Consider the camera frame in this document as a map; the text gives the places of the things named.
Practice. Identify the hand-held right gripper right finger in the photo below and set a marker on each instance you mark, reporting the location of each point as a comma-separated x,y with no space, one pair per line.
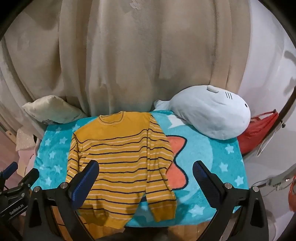
203,178

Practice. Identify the red bag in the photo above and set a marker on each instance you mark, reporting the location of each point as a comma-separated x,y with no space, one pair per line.
254,134

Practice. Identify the light blue plush toy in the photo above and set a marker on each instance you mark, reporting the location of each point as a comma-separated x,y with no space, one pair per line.
208,111

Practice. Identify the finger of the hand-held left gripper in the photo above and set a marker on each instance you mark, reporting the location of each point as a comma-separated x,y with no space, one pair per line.
29,177
10,168

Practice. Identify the white pillow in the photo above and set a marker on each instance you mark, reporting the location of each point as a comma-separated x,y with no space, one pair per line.
50,109

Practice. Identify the teal star blanket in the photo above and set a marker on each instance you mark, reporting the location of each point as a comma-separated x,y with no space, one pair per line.
203,150

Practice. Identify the yellow striped sweater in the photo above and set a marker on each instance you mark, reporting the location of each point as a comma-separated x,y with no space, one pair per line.
120,157

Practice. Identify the orange object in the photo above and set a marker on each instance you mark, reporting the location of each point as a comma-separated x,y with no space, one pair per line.
292,194

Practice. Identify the beige curtain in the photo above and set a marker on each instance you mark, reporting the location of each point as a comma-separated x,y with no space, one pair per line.
127,58

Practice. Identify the grey curved bar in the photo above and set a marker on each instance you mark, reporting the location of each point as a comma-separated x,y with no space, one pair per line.
277,178

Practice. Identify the white dotted cloth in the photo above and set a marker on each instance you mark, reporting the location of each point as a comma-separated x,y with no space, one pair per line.
24,139

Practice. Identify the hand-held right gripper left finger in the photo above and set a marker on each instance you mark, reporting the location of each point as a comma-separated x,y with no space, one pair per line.
85,183

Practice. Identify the black curved frame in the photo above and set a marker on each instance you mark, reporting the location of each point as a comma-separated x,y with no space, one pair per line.
286,111

